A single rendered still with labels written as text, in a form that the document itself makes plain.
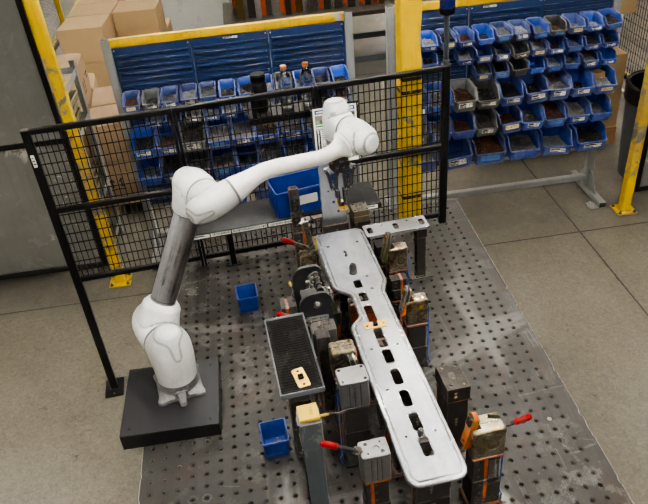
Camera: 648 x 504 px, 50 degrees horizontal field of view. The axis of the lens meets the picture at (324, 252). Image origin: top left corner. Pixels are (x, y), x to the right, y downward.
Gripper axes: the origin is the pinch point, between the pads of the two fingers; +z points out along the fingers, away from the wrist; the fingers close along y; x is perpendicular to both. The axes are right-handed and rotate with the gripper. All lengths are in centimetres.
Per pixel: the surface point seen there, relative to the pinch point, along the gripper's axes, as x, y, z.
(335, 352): -65, -19, 21
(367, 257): -4.4, 8.4, 29.0
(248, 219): 38, -37, 26
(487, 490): -110, 19, 51
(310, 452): -99, -35, 28
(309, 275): -32.5, -20.7, 11.6
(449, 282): 5, 49, 59
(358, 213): 23.2, 11.8, 24.2
